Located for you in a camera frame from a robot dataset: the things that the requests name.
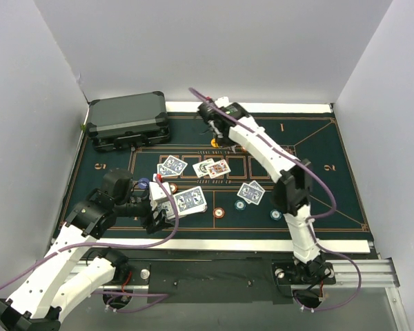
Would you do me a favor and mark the blue playing card deck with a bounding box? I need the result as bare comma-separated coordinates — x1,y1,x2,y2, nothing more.
160,201,175,223

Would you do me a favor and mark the orange red poker chip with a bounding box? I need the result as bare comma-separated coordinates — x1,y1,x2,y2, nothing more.
170,183,177,193

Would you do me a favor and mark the red king face card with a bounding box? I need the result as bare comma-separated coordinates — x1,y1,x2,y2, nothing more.
206,159,231,179

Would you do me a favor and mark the blue back playing card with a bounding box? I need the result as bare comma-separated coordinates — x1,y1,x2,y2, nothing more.
174,186,207,216
163,155,188,175
237,183,253,203
247,181,265,205
157,163,178,177

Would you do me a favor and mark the orange red chip stack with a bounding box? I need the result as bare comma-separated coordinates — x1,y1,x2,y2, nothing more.
213,208,225,219

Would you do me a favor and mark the green blue chip stack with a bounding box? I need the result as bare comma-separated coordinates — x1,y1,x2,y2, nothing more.
235,200,246,211

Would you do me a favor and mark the green blue poker chip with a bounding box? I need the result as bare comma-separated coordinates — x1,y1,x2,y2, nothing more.
270,210,282,221

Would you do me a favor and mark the ace of spades card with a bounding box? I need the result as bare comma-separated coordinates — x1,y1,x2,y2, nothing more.
193,159,215,178

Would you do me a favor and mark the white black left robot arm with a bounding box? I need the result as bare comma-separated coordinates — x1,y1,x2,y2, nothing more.
0,169,172,330

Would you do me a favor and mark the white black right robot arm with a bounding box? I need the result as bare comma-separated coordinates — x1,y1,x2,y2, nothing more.
197,99,334,283

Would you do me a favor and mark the orange dealer button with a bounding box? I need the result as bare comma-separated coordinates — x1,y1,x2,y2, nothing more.
210,139,219,148

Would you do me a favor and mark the blue blind button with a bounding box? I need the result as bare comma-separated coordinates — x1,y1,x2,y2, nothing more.
137,178,149,190

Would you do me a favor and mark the dark green poker mat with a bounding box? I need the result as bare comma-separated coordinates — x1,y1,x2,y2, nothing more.
59,112,373,241

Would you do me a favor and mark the black aluminium poker case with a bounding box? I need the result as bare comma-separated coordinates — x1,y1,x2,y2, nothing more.
83,91,170,152

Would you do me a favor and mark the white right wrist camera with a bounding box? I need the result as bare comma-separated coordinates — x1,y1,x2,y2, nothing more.
215,97,230,108

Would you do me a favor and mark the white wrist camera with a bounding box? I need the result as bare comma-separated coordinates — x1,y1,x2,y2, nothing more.
148,174,172,210
215,97,230,108

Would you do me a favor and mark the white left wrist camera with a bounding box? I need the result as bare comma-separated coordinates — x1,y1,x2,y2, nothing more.
148,174,172,210

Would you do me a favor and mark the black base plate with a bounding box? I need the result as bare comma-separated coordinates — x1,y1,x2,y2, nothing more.
106,250,335,304

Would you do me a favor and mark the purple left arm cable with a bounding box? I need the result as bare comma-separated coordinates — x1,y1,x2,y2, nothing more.
0,179,180,317

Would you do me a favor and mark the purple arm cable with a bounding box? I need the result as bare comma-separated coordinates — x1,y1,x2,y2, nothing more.
0,179,180,317
188,87,364,313

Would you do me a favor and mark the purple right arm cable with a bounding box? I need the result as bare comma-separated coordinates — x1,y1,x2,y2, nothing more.
188,87,364,313

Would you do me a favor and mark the aluminium mounting rail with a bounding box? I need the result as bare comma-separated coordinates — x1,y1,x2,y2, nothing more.
61,252,410,330

